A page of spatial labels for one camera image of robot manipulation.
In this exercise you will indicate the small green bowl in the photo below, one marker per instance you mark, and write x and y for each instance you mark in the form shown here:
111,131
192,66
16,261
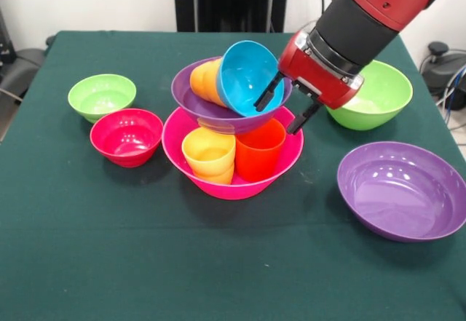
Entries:
102,97

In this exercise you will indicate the orange cup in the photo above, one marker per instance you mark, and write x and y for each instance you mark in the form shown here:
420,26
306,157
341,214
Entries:
205,81

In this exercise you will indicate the blue bowl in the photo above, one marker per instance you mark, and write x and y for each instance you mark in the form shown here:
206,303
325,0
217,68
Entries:
244,77

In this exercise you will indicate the small red bowl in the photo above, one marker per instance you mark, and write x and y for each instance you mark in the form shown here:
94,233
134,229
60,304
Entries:
125,139

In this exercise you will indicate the large pink bowl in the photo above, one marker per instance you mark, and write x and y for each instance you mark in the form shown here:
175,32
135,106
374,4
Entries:
174,150

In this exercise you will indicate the dark green tablecloth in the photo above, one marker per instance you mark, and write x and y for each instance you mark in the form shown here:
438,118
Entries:
218,262

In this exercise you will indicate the black floor stand base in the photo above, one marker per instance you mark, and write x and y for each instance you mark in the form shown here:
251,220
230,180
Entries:
18,70
442,66

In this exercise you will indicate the purple bowl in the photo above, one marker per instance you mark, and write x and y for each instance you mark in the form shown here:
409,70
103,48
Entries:
196,111
400,193

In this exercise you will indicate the red cup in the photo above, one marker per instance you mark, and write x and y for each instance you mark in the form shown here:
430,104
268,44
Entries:
258,153

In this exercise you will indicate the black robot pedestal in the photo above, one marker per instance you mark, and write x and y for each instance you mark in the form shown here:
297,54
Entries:
233,0

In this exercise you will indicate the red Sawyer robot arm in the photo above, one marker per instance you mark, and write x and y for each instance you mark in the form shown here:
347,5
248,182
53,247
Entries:
364,26

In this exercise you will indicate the yellow cup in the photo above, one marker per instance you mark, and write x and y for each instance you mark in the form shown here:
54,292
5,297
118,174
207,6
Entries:
209,153

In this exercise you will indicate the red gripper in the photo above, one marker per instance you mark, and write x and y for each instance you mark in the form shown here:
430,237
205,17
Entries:
313,73

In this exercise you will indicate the large green bowl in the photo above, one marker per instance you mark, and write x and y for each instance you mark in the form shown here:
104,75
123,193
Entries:
382,99

